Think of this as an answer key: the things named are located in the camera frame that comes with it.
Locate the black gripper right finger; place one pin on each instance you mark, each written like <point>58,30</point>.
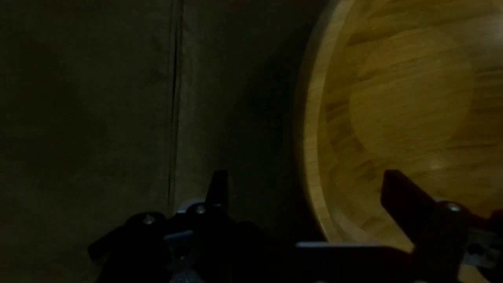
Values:
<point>407,204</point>

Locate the wooden bowl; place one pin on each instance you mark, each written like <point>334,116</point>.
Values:
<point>410,85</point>

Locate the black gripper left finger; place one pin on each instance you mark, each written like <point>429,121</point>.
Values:
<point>217,192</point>

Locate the grey tufted sofa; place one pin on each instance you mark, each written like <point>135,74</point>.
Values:
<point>114,107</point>

